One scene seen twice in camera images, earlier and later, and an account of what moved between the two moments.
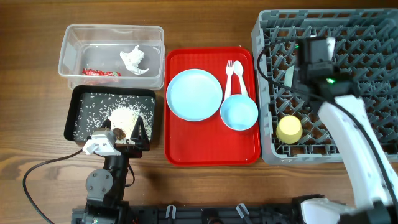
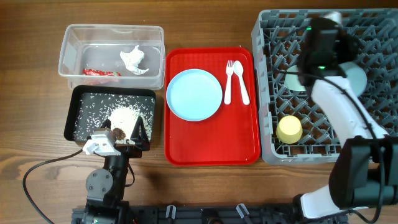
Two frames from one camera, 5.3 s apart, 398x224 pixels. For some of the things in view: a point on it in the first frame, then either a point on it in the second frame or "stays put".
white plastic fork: x=229 y=72 stays put
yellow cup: x=289 y=129 stays put
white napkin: x=132 y=59 stays put
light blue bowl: x=239 y=112 → x=357 y=76
